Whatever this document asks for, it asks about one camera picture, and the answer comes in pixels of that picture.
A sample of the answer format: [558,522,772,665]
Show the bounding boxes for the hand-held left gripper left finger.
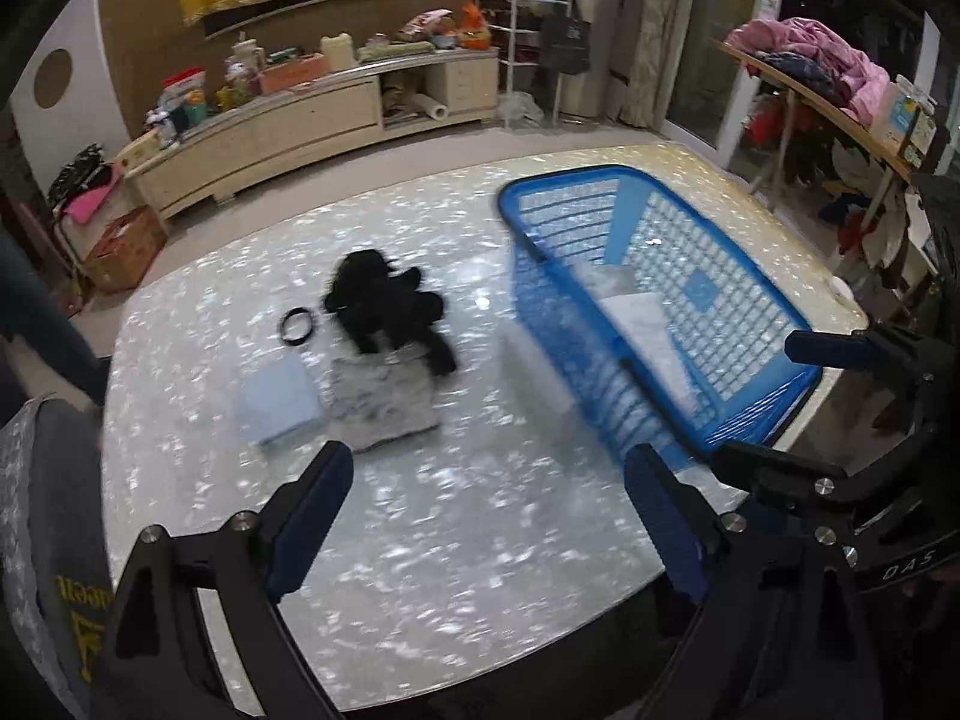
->
[97,441,355,720]

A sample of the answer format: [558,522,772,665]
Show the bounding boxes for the black hair ring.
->
[277,305,317,346]

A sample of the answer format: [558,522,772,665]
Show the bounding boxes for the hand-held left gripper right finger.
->
[622,442,887,720]

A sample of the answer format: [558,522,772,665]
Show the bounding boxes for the black wall strip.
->
[202,0,430,38]

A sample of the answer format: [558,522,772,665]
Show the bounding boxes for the pink folder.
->
[64,167,125,224]

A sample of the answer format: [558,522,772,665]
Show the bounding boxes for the red and white snack bag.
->
[162,67,208,115]

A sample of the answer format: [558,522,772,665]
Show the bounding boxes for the cardboard box with red print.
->
[81,206,167,293]

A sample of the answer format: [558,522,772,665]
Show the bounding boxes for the grey white cloth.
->
[330,349,441,453]

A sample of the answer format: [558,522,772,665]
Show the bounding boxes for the orange bag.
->
[459,1,493,50]

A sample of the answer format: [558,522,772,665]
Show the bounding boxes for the black plush toy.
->
[322,246,458,377]

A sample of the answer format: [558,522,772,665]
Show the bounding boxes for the blue plastic basket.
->
[497,165,826,466]

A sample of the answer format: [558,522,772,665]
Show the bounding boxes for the light blue cloth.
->
[238,355,320,447]

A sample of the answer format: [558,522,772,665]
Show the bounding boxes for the green flat cushion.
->
[358,41,437,63]

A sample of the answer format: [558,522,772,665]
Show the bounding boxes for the white wire rack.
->
[497,0,576,126]

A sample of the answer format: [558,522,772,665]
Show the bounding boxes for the orange flat box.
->
[259,60,328,95]

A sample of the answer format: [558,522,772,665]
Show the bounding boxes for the round brown wall disc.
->
[34,49,73,110]

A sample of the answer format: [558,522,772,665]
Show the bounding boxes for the pile of pink clothes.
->
[724,15,891,130]

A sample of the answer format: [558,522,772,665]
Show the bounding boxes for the person's grey printed top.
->
[0,397,122,720]

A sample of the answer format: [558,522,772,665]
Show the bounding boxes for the wooden side table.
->
[712,37,917,242]

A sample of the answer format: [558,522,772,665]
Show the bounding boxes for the red clothes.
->
[745,94,826,166]

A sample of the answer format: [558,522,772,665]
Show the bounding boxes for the white plastic bag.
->
[501,90,545,128]

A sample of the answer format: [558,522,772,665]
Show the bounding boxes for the patterned curtain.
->
[616,0,704,128]

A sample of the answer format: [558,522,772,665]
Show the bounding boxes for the pink printed packet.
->
[397,9,452,43]

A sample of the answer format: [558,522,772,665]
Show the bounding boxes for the black patterned bag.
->
[46,142,106,207]

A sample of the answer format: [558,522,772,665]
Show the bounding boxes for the cream long low cabinet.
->
[124,51,502,220]

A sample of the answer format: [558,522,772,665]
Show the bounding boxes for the black hanging bag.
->
[540,15,592,76]

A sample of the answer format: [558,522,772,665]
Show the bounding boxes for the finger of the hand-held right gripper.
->
[784,324,946,410]
[709,441,863,530]

